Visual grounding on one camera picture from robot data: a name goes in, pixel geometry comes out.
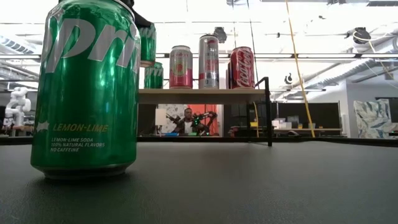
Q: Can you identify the green Sprite can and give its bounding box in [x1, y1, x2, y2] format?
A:
[30, 0, 141, 180]
[144, 61, 164, 90]
[139, 23, 157, 68]

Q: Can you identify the white and pink seltzer can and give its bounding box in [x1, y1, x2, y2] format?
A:
[169, 45, 194, 90]

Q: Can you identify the slim white Celsius can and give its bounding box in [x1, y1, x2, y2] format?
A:
[198, 34, 220, 90]

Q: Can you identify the red and white soda can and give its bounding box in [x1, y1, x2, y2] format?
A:
[229, 46, 256, 90]

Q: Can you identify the wooden shelf with black legs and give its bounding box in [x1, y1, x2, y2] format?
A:
[138, 77, 274, 147]

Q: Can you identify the black round ceiling fixture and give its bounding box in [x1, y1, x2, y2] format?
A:
[353, 27, 372, 44]
[213, 27, 228, 44]

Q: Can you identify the small white board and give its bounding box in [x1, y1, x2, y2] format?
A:
[154, 108, 167, 127]

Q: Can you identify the person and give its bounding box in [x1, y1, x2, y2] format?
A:
[175, 108, 201, 137]

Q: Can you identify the orange red panel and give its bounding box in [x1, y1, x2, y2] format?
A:
[188, 104, 222, 137]

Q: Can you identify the white box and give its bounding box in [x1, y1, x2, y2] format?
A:
[272, 118, 287, 130]

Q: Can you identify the black table mat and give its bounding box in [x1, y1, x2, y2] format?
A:
[0, 141, 398, 224]

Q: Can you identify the background wooden table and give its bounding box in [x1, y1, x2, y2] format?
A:
[229, 126, 343, 138]

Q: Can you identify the leaf patterned panel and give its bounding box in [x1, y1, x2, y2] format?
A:
[353, 98, 398, 140]

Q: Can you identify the yellow hanging cable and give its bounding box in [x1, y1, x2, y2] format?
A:
[252, 101, 261, 138]

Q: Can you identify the yellow extension cord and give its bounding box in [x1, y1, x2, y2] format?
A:
[284, 0, 315, 138]

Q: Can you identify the black aluminium table frame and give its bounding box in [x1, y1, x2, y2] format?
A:
[0, 135, 398, 147]

